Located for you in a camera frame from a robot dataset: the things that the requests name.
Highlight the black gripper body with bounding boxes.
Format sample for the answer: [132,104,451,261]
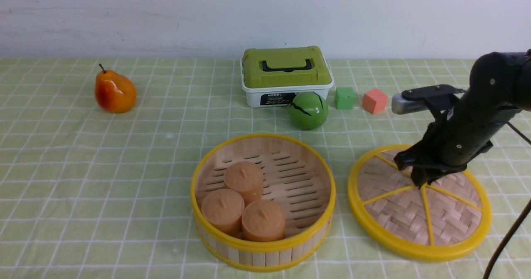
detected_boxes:
[393,123,494,178]

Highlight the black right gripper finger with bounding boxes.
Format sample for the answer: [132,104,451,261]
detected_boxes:
[426,171,450,186]

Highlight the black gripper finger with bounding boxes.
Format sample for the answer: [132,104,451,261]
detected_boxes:
[410,167,427,188]

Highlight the yellow woven bamboo steamer lid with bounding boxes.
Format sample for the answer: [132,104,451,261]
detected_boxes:
[347,144,492,262]

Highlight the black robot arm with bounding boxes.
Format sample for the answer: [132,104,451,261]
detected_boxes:
[391,51,531,187]

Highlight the yellow bamboo steamer basket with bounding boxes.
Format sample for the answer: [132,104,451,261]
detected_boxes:
[190,133,336,273]

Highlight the orange cube block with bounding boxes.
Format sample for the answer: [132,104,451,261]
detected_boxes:
[361,88,389,114]

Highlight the green cube block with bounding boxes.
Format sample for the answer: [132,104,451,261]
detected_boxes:
[334,87,356,110]

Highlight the green toy apple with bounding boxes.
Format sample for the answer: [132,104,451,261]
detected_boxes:
[288,92,329,131]

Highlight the brown bun front right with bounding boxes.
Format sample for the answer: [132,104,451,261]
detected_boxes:
[241,200,286,242]

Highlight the brown bun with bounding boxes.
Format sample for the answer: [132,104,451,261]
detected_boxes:
[241,200,286,242]
[201,188,245,237]
[224,161,264,206]

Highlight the brown bun rear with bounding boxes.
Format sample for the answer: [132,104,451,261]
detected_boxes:
[224,161,264,206]

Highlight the green and white storage box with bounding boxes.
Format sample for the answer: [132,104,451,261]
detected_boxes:
[240,46,334,108]

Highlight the brown bun front left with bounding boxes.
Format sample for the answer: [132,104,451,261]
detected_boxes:
[201,188,245,237]

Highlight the orange toy pear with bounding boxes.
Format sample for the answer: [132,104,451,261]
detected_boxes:
[94,64,137,114]

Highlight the green checkered tablecloth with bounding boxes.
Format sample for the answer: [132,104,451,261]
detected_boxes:
[0,58,530,279]

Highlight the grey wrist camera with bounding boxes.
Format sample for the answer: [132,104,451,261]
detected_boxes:
[391,84,466,117]

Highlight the black cable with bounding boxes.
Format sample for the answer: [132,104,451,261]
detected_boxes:
[482,121,531,279]

